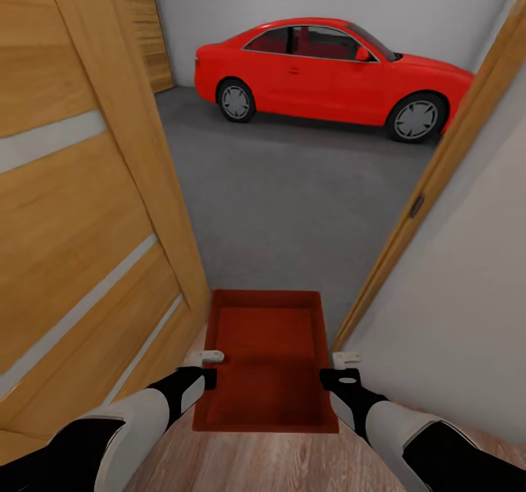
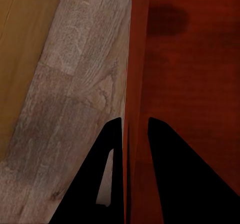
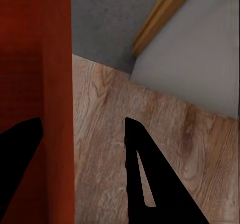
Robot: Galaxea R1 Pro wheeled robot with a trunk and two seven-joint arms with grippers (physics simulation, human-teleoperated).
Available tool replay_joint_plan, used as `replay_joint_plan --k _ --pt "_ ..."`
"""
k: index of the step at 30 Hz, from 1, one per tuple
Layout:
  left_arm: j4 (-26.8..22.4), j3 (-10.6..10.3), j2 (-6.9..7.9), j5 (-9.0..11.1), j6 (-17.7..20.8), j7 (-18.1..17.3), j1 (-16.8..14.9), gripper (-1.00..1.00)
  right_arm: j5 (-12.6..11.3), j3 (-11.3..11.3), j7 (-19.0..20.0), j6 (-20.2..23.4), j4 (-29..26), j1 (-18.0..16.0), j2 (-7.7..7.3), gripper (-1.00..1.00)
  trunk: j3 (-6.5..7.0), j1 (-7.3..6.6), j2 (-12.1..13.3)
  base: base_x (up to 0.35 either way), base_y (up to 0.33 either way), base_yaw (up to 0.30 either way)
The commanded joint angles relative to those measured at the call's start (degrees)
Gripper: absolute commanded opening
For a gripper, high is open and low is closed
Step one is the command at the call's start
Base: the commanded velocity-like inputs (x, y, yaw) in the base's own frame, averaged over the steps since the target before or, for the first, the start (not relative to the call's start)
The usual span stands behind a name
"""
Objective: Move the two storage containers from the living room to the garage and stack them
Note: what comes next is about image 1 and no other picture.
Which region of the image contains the storage box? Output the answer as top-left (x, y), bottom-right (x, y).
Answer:
top-left (192, 289), bottom-right (340, 434)

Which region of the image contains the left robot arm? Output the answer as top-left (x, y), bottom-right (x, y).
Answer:
top-left (0, 350), bottom-right (224, 492)

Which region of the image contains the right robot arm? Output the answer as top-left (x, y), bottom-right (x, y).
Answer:
top-left (320, 352), bottom-right (526, 492)

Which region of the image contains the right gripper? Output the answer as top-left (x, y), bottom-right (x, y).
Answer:
top-left (320, 368), bottom-right (361, 390)

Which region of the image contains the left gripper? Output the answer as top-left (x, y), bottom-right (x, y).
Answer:
top-left (198, 368), bottom-right (217, 390)

